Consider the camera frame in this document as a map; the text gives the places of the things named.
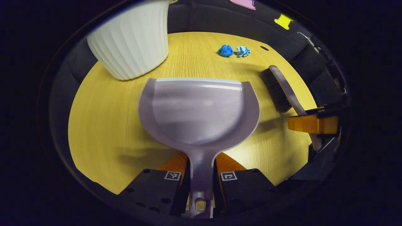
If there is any wooden desktop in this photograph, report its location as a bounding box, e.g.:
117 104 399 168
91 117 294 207
68 31 318 195

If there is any small pale purple broom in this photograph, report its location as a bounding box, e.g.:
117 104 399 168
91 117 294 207
260 65 323 152

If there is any white ribbed garbage bin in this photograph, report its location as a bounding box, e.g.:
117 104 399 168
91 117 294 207
86 0 178 81

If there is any dark blue paper ball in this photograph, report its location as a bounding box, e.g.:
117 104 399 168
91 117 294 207
218 44 234 57

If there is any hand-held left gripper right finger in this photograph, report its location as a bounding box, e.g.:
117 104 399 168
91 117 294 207
214 152 278 215

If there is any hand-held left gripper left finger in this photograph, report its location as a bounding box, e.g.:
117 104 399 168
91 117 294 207
117 152 191 217

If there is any pale purple plastic dustpan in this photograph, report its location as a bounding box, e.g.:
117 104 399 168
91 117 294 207
138 77 261 219

